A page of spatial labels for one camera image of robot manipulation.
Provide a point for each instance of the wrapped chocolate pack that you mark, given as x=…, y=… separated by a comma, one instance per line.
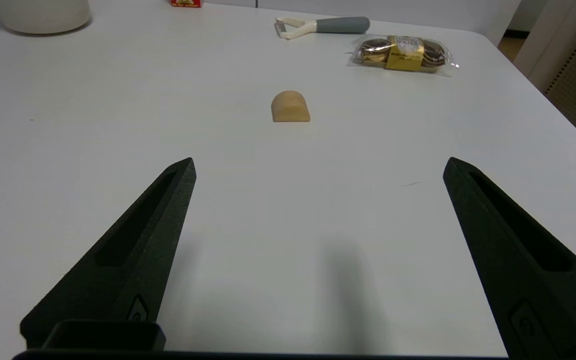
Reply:
x=403, y=52

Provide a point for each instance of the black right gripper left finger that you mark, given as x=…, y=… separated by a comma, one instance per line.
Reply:
x=133, y=250

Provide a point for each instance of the white desk with perforated panel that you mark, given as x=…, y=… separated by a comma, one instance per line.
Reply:
x=573, y=55

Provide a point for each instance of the red milk carton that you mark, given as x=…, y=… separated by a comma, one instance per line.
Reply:
x=186, y=3

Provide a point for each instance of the half-round wooden block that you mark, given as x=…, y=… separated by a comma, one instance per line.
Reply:
x=291, y=107

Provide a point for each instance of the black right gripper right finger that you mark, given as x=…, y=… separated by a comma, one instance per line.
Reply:
x=518, y=260

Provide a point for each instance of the beige round bowl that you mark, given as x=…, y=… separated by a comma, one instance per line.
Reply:
x=43, y=15

